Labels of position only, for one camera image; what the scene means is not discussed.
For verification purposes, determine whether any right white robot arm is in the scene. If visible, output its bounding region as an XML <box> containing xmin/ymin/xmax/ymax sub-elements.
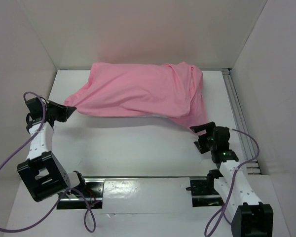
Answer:
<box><xmin>190</xmin><ymin>122</ymin><xmax>274</xmax><ymax>237</ymax></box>

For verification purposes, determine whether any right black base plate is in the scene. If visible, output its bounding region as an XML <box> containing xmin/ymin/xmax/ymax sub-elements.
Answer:
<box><xmin>185</xmin><ymin>177</ymin><xmax>223</xmax><ymax>207</ymax></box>

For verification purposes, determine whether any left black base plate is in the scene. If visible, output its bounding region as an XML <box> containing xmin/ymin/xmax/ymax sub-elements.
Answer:
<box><xmin>57</xmin><ymin>178</ymin><xmax>104</xmax><ymax>210</ymax></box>

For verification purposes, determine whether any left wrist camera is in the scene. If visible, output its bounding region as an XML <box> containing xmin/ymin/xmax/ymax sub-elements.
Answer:
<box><xmin>25</xmin><ymin>97</ymin><xmax>46</xmax><ymax>120</ymax></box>

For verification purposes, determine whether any aluminium frame rail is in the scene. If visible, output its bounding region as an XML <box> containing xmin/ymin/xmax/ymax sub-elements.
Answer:
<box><xmin>222</xmin><ymin>69</ymin><xmax>262</xmax><ymax>175</ymax></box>

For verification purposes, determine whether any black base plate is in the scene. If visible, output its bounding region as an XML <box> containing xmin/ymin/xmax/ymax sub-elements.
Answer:
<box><xmin>57</xmin><ymin>178</ymin><xmax>104</xmax><ymax>210</ymax></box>
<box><xmin>185</xmin><ymin>177</ymin><xmax>223</xmax><ymax>207</ymax></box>

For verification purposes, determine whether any pink satin pillowcase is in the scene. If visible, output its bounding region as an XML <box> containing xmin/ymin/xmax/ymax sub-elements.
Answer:
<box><xmin>64</xmin><ymin>62</ymin><xmax>208</xmax><ymax>128</ymax></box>

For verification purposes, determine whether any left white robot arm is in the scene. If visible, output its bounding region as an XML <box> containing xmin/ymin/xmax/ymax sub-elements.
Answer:
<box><xmin>17</xmin><ymin>98</ymin><xmax>87</xmax><ymax>202</ymax></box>

